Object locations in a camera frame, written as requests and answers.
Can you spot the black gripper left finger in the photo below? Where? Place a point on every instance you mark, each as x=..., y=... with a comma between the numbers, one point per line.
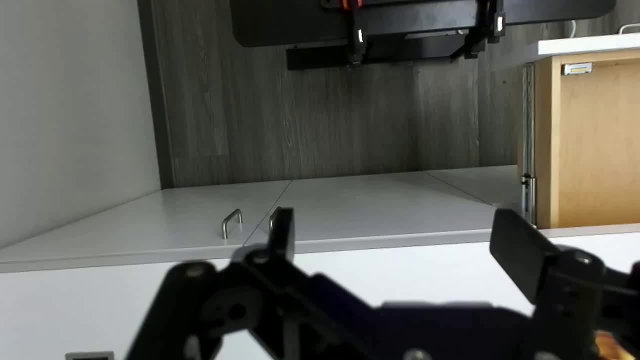
x=220, y=312

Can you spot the white cabinet countertop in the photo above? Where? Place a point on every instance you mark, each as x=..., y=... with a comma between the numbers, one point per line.
x=587, y=45

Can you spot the white cabinet door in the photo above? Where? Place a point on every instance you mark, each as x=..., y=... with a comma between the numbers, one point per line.
x=387, y=206

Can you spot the black wall monitor mount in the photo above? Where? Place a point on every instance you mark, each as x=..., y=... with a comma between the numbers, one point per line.
x=413, y=20

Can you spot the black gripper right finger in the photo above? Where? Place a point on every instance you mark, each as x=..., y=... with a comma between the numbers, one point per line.
x=566, y=292

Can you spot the white label sticker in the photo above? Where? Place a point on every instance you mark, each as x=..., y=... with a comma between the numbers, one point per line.
x=577, y=68

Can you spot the black orange clamp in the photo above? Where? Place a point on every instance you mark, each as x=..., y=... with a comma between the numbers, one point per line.
x=356, y=37

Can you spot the light wooden cabinet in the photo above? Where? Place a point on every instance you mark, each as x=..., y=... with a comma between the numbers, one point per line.
x=592, y=147

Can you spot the metal cabinet hinge strip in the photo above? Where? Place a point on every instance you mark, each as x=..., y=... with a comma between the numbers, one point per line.
x=527, y=147

